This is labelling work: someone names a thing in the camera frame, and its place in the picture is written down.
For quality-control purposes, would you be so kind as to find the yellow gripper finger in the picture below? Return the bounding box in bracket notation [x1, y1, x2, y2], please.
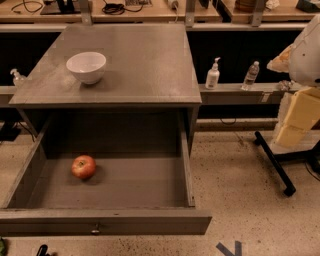
[273, 87, 320, 148]
[267, 45, 292, 73]

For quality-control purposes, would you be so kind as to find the red apple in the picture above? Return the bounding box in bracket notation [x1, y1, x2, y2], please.
[71, 155, 96, 179]

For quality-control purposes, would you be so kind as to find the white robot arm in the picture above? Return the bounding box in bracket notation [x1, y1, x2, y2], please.
[267, 14, 320, 148]

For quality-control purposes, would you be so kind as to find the grey open drawer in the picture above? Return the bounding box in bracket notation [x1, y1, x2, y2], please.
[0, 115, 211, 236]

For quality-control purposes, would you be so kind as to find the grey cabinet counter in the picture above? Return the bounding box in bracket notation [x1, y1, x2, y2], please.
[10, 24, 201, 154]

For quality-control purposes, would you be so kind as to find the metal drawer knob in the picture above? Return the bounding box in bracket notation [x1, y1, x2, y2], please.
[91, 224, 100, 236]

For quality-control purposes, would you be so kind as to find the crumpled foil wrapper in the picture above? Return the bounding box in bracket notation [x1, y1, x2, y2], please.
[277, 80, 294, 91]

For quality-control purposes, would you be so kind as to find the clear water bottle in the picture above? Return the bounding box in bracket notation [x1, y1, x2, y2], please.
[241, 61, 260, 91]

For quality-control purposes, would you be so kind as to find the black stand leg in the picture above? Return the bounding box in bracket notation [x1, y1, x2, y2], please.
[254, 131, 320, 197]

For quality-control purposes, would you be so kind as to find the white pump lotion bottle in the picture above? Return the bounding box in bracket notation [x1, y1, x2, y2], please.
[205, 57, 220, 89]

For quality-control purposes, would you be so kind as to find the white ceramic bowl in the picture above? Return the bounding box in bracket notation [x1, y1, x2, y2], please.
[66, 52, 106, 84]

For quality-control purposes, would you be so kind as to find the black monitor stand base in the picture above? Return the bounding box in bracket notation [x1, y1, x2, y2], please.
[40, 0, 81, 15]

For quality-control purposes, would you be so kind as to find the clear pump sanitizer bottle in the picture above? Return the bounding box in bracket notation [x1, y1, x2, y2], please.
[10, 68, 26, 87]

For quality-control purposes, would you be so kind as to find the black coiled cable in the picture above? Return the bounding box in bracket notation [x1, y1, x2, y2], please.
[101, 0, 144, 16]

